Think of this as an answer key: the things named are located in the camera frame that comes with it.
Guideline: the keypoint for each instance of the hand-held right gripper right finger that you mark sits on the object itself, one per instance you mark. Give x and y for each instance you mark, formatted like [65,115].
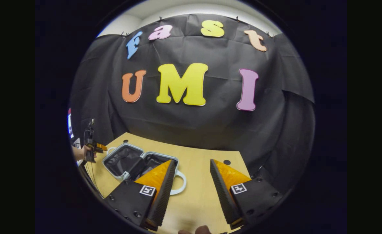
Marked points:
[223,195]

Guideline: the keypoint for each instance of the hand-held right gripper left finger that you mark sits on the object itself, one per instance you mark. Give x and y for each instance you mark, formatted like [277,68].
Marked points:
[165,195]

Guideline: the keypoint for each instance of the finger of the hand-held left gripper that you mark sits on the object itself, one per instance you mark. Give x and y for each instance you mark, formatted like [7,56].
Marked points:
[100,148]

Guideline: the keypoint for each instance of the pale blue suitcase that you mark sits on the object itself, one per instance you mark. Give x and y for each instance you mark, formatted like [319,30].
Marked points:
[122,161]

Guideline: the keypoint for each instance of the white printed card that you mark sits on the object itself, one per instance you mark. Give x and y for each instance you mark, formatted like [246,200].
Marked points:
[77,143]

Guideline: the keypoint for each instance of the blue and white printed sign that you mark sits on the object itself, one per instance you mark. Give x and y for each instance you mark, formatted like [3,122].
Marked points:
[70,125]

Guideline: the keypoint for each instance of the black backdrop cloth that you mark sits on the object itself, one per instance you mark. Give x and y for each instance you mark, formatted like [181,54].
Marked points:
[191,123]

